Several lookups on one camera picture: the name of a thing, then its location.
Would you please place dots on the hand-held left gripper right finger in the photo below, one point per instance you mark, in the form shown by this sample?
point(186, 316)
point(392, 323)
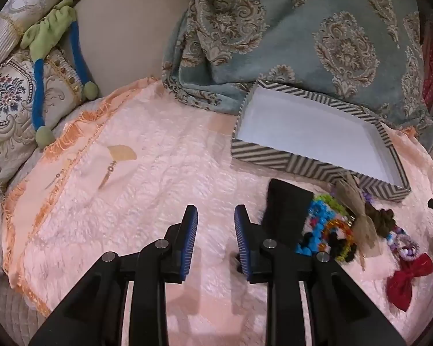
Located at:
point(242, 241)

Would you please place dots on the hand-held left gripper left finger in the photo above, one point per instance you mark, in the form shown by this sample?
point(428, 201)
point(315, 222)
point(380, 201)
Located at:
point(189, 238)

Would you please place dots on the black felt pouch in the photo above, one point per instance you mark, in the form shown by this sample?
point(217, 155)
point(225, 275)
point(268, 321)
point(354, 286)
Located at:
point(285, 209)

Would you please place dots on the brown scrunchie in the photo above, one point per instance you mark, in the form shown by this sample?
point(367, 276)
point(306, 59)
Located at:
point(380, 220)

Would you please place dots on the red bow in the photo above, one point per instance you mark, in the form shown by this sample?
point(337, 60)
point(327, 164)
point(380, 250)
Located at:
point(400, 284)

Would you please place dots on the beige mesh bow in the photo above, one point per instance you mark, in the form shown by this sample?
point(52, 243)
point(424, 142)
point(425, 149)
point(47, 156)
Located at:
point(353, 194)

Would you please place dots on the black scrunchie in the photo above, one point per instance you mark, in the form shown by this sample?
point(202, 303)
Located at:
point(333, 239)

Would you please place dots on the striped cardboard box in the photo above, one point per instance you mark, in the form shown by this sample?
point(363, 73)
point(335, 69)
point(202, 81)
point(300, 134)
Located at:
point(310, 129)

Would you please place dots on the pink quilted bedspread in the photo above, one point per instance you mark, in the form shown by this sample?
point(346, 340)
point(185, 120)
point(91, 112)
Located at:
point(148, 187)

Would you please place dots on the teal patterned blanket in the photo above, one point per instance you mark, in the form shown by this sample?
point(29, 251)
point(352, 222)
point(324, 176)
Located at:
point(292, 25)

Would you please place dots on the floral embroidered cushion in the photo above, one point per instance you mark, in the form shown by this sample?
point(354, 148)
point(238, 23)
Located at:
point(7, 97)

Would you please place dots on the green blue plush toy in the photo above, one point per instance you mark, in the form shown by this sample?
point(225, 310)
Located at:
point(57, 21)

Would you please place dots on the grey striped cushion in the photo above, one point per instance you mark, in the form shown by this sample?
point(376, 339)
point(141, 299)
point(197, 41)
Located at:
point(25, 0)

